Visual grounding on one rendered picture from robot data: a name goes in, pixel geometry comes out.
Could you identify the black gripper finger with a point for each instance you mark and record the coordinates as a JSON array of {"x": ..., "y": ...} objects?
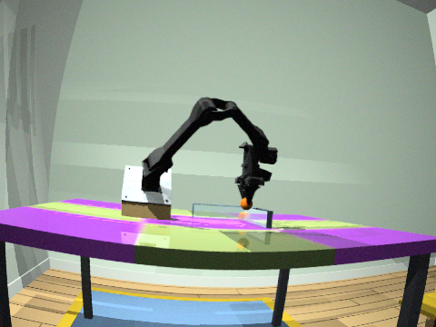
[
  {"x": 249, "y": 191},
  {"x": 241, "y": 191}
]

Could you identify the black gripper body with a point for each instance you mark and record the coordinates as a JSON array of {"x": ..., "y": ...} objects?
[{"x": 248, "y": 176}]

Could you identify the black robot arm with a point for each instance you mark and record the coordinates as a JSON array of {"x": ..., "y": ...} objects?
[{"x": 205, "y": 112}]

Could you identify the low clear wall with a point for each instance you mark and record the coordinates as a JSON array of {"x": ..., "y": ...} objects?
[{"x": 228, "y": 213}]

